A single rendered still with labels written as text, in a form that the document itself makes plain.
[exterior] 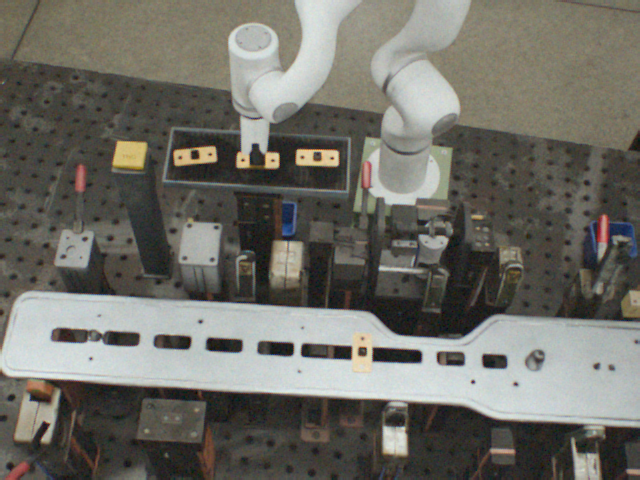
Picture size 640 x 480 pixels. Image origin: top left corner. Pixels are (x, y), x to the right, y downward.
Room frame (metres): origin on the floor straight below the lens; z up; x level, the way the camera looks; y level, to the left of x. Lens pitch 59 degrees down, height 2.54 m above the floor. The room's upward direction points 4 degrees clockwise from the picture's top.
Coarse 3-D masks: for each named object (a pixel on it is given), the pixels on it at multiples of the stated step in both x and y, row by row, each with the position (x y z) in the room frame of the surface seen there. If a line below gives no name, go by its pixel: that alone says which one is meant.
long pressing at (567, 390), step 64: (64, 320) 0.71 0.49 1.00; (128, 320) 0.72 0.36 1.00; (192, 320) 0.73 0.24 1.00; (256, 320) 0.74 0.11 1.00; (320, 320) 0.75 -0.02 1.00; (512, 320) 0.78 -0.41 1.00; (576, 320) 0.78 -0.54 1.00; (128, 384) 0.59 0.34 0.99; (192, 384) 0.60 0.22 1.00; (256, 384) 0.60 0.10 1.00; (320, 384) 0.61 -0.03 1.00; (384, 384) 0.62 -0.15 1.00; (448, 384) 0.63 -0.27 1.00; (512, 384) 0.64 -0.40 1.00; (576, 384) 0.65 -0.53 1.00
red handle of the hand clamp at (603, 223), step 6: (600, 216) 0.95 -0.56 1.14; (600, 222) 0.94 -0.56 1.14; (606, 222) 0.93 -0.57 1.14; (600, 228) 0.93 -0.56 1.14; (606, 228) 0.92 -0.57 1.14; (600, 234) 0.91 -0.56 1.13; (606, 234) 0.92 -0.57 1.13; (600, 240) 0.90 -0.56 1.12; (606, 240) 0.91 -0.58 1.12; (600, 246) 0.90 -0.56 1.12; (600, 252) 0.89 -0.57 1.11; (600, 258) 0.88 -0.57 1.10; (600, 288) 0.83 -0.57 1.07
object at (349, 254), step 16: (336, 240) 0.89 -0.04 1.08; (352, 240) 0.90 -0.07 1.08; (336, 256) 0.86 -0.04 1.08; (352, 256) 0.86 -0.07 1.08; (336, 272) 0.84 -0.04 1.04; (352, 272) 0.84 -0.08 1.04; (336, 288) 0.84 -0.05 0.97; (352, 288) 0.84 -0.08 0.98; (336, 304) 0.85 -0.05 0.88; (352, 304) 0.85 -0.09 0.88
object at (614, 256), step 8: (616, 240) 0.85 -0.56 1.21; (624, 240) 0.85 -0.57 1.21; (608, 248) 0.85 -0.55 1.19; (616, 248) 0.85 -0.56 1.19; (624, 248) 0.84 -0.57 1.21; (608, 256) 0.83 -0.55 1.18; (616, 256) 0.82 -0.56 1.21; (624, 256) 0.81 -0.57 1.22; (600, 264) 0.84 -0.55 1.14; (608, 264) 0.83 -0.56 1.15; (616, 264) 0.84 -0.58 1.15; (624, 264) 0.81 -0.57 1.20; (600, 272) 0.83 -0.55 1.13; (608, 272) 0.83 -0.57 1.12; (616, 272) 0.83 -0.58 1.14; (592, 280) 0.83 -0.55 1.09; (600, 280) 0.83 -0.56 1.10; (608, 280) 0.83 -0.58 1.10; (592, 288) 0.82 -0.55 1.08; (608, 288) 0.82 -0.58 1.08; (592, 296) 0.81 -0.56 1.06
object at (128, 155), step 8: (120, 144) 1.04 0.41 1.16; (128, 144) 1.04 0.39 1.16; (136, 144) 1.04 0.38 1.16; (144, 144) 1.04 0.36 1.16; (120, 152) 1.02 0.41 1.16; (128, 152) 1.02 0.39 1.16; (136, 152) 1.02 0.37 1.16; (144, 152) 1.02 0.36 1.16; (120, 160) 1.00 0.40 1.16; (128, 160) 1.00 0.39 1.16; (136, 160) 1.00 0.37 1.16; (144, 160) 1.00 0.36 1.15; (136, 168) 0.99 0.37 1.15
